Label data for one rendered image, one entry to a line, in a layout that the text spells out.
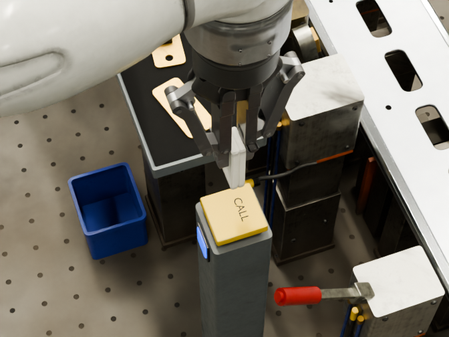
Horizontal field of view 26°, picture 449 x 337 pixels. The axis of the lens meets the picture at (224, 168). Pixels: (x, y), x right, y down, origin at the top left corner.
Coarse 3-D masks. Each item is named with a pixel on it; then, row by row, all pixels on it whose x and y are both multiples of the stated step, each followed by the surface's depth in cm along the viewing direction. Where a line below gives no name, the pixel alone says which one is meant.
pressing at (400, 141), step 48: (336, 0) 144; (384, 0) 144; (336, 48) 140; (384, 48) 140; (432, 48) 140; (384, 96) 135; (432, 96) 135; (384, 144) 130; (432, 144) 131; (432, 192) 127; (432, 240) 123
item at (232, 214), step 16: (224, 192) 109; (240, 192) 109; (208, 208) 108; (224, 208) 108; (240, 208) 107; (256, 208) 108; (208, 224) 107; (224, 224) 106; (240, 224) 106; (256, 224) 106; (224, 240) 106
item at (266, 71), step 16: (192, 48) 81; (192, 64) 84; (208, 64) 80; (224, 64) 79; (256, 64) 79; (272, 64) 81; (208, 80) 82; (224, 80) 81; (240, 80) 80; (256, 80) 81; (208, 96) 85; (240, 96) 87
